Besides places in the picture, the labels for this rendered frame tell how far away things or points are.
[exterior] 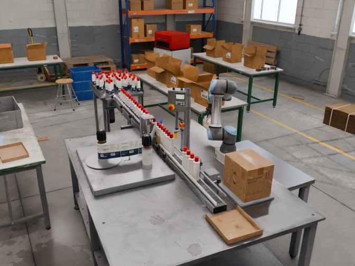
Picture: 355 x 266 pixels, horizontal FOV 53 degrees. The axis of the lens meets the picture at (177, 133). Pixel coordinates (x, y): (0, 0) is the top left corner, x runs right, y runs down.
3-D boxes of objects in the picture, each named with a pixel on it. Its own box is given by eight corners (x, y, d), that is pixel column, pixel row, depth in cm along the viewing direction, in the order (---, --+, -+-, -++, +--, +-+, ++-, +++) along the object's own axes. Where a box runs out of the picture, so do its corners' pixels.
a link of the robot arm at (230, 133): (236, 144, 316) (238, 130, 310) (221, 143, 316) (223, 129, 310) (234, 138, 327) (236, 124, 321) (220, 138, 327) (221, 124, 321)
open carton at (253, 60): (237, 65, 721) (238, 47, 707) (254, 64, 738) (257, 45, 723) (249, 69, 686) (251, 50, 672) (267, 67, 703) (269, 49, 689)
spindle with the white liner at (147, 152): (140, 165, 306) (139, 133, 294) (150, 163, 309) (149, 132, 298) (144, 170, 299) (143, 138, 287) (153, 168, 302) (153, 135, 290)
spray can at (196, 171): (191, 179, 286) (192, 156, 278) (197, 177, 288) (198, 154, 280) (194, 181, 282) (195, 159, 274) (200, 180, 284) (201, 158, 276)
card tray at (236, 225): (205, 218, 247) (205, 213, 246) (236, 209, 257) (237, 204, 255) (227, 245, 222) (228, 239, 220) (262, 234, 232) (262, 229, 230)
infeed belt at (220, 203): (140, 129, 390) (140, 126, 388) (147, 128, 393) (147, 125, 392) (215, 212, 252) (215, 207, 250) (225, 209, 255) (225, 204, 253)
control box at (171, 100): (169, 107, 323) (169, 87, 316) (188, 108, 321) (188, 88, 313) (167, 111, 314) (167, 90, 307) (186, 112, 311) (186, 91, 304)
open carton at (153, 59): (141, 74, 642) (140, 54, 627) (162, 72, 663) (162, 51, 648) (150, 79, 611) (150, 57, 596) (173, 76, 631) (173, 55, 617)
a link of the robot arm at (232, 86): (240, 78, 307) (230, 92, 355) (227, 78, 306) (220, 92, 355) (240, 92, 305) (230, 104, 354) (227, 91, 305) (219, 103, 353)
